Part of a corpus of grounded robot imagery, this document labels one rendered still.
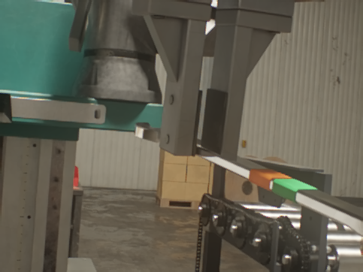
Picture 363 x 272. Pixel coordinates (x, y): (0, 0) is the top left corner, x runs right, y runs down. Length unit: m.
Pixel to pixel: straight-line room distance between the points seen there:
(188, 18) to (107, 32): 0.84
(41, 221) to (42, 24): 0.43
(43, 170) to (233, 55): 1.02
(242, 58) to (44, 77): 0.97
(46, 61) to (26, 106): 0.19
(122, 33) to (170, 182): 8.79
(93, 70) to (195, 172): 8.83
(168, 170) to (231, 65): 9.55
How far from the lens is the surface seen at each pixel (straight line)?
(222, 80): 0.36
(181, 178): 9.94
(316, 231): 2.01
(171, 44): 0.35
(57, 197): 1.35
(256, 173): 0.29
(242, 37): 0.36
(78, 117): 1.14
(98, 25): 1.19
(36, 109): 1.14
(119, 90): 1.14
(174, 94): 0.35
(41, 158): 1.34
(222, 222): 2.83
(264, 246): 2.28
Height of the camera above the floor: 1.25
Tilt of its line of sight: level
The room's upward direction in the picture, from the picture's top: 5 degrees clockwise
